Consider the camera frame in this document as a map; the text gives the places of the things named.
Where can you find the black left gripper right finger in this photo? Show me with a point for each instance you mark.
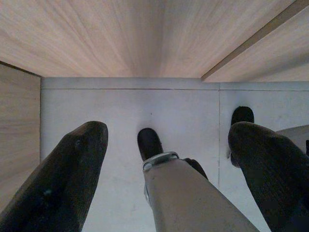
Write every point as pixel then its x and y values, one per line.
pixel 275 174

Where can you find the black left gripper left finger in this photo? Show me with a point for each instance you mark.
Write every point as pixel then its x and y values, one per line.
pixel 60 181

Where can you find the black robot right foot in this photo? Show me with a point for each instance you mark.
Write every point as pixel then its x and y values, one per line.
pixel 242 116

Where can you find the black robot foot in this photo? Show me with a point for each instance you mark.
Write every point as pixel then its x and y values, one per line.
pixel 148 142
pixel 242 116

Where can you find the wood grain cabinet side panel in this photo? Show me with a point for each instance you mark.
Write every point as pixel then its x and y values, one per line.
pixel 19 120

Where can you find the silver robot left leg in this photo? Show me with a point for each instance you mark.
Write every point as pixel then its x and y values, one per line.
pixel 188 200

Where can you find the black robot left foot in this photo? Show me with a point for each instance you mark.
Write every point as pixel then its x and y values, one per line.
pixel 148 142

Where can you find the wood grain cabinet door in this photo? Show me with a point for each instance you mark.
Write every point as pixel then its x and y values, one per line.
pixel 120 36
pixel 277 55

